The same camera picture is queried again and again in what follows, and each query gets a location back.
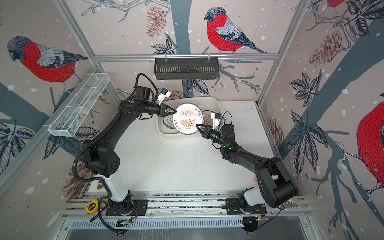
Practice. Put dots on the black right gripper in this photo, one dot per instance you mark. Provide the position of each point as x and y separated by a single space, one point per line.
209 132

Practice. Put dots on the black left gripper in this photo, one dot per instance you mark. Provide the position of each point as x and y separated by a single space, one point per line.
163 111

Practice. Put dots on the orange sunburst plate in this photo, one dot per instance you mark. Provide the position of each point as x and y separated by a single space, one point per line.
208 120
186 119

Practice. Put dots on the white green-rim plate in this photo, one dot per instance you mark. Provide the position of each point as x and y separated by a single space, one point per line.
168 122

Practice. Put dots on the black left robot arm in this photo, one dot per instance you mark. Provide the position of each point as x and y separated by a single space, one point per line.
101 159

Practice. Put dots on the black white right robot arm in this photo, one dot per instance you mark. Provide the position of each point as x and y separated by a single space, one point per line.
275 183

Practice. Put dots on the white plastic bin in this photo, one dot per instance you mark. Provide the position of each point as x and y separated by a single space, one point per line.
204 103

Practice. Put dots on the small circuit board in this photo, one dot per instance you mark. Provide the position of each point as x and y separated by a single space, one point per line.
124 223

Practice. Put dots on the yellow tape measure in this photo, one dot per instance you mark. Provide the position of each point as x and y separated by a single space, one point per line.
92 207

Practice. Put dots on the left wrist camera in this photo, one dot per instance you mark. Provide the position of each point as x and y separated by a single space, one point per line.
162 95

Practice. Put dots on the black hanging wire shelf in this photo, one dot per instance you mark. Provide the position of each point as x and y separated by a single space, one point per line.
186 68

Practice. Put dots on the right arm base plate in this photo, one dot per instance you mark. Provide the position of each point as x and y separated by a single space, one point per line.
240 206

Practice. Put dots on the white wire mesh basket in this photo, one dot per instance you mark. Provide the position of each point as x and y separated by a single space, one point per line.
75 112

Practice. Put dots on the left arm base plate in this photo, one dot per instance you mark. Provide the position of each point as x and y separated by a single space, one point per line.
138 207

